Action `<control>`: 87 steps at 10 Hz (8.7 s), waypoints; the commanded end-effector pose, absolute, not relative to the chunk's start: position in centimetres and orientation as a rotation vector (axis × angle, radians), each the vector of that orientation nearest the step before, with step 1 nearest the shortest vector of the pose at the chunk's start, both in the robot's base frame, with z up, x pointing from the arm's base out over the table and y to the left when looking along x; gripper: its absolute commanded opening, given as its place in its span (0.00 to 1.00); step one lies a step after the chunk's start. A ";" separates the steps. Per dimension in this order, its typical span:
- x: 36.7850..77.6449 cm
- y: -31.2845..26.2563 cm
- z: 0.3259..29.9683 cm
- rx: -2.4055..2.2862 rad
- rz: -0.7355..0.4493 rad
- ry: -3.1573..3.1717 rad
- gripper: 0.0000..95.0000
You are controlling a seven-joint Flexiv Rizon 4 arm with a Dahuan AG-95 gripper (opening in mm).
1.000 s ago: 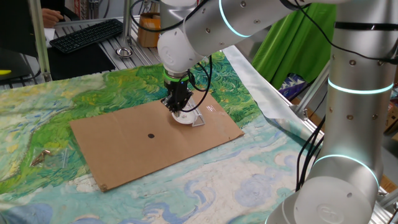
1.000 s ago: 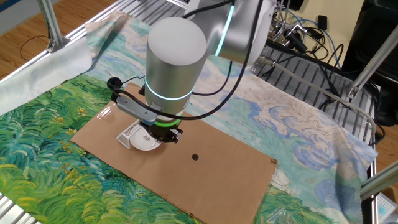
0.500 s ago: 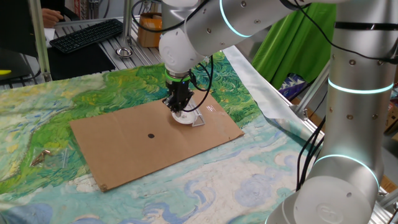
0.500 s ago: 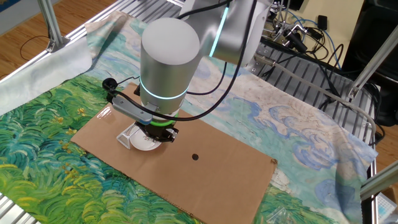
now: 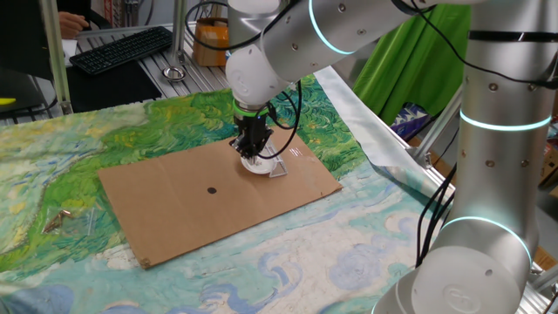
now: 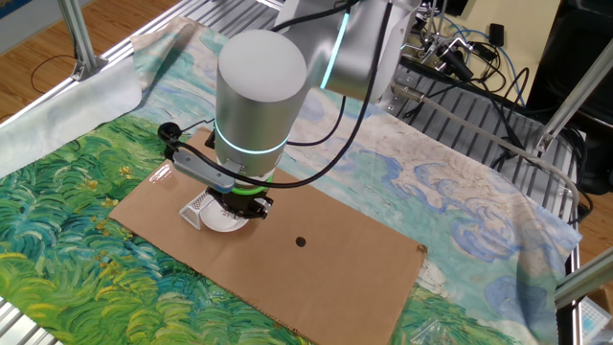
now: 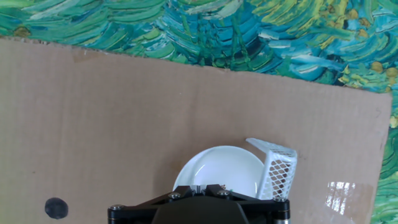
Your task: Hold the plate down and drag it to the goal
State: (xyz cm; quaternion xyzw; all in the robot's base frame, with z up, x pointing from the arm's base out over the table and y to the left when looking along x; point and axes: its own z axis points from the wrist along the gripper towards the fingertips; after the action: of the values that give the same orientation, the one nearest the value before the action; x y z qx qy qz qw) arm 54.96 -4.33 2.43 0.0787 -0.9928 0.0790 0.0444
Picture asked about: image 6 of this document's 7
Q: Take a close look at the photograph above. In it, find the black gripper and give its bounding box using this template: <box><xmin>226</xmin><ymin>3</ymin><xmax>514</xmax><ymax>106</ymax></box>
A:
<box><xmin>206</xmin><ymin>188</ymin><xmax>275</xmax><ymax>222</ymax></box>

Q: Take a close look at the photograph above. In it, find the white plate with floral print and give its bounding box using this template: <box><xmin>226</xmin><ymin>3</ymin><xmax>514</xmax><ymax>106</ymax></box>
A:
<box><xmin>199</xmin><ymin>200</ymin><xmax>250</xmax><ymax>234</ymax></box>

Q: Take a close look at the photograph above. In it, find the clear plastic triangular stand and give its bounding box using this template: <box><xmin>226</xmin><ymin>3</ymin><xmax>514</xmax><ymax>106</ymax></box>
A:
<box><xmin>179</xmin><ymin>187</ymin><xmax>216</xmax><ymax>230</ymax></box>

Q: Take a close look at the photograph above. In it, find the clear packing tape patch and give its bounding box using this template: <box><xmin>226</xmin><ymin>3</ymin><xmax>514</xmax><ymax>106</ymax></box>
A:
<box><xmin>148</xmin><ymin>162</ymin><xmax>181</xmax><ymax>186</ymax></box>

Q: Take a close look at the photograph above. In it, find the brown cardboard sheet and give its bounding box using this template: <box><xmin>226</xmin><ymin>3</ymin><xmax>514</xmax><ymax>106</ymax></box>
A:
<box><xmin>108</xmin><ymin>125</ymin><xmax>429</xmax><ymax>345</ymax></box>

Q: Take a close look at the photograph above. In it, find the painted landscape tablecloth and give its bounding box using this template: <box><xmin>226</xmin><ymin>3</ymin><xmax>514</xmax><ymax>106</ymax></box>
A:
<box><xmin>0</xmin><ymin>16</ymin><xmax>583</xmax><ymax>345</ymax></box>

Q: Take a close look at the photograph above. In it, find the plastic bag of brass screws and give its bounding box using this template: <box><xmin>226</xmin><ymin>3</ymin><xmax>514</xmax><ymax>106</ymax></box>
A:
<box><xmin>407</xmin><ymin>316</ymin><xmax>449</xmax><ymax>345</ymax></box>

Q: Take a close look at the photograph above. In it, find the black power adapter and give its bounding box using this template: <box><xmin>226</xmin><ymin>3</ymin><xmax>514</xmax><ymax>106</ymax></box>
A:
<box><xmin>488</xmin><ymin>22</ymin><xmax>506</xmax><ymax>48</ymax></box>

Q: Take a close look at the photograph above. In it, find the white mesh plastic part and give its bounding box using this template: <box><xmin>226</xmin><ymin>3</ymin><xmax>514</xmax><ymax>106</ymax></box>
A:
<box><xmin>577</xmin><ymin>295</ymin><xmax>609</xmax><ymax>339</ymax></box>

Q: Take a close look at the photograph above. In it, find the black computer case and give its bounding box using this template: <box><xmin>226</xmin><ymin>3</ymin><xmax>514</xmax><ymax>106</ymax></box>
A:
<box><xmin>526</xmin><ymin>0</ymin><xmax>613</xmax><ymax>196</ymax></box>

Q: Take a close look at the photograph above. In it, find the green flange adapter ring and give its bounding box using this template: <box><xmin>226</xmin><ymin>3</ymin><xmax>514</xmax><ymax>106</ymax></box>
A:
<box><xmin>229</xmin><ymin>174</ymin><xmax>275</xmax><ymax>196</ymax></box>

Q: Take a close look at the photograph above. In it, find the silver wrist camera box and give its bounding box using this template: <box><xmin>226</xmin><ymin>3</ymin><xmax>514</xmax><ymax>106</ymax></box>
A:
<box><xmin>171</xmin><ymin>150</ymin><xmax>237</xmax><ymax>195</ymax></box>

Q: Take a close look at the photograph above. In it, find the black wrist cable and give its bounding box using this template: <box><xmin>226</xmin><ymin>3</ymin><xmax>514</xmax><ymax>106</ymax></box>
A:
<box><xmin>157</xmin><ymin>0</ymin><xmax>395</xmax><ymax>190</ymax></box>

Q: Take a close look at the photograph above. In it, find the grey braided hose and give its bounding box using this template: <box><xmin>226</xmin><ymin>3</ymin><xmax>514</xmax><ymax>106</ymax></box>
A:
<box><xmin>390</xmin><ymin>81</ymin><xmax>581</xmax><ymax>226</ymax></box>

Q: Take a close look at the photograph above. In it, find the aluminium frame strut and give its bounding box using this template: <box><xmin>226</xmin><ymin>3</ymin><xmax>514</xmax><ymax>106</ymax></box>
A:
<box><xmin>57</xmin><ymin>0</ymin><xmax>109</xmax><ymax>81</ymax></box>
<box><xmin>534</xmin><ymin>37</ymin><xmax>613</xmax><ymax>154</ymax></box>
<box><xmin>554</xmin><ymin>246</ymin><xmax>613</xmax><ymax>311</ymax></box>

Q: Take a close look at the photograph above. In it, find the black camera on clamp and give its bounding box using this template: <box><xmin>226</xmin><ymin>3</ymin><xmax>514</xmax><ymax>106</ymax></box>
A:
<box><xmin>433</xmin><ymin>40</ymin><xmax>476</xmax><ymax>81</ymax></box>

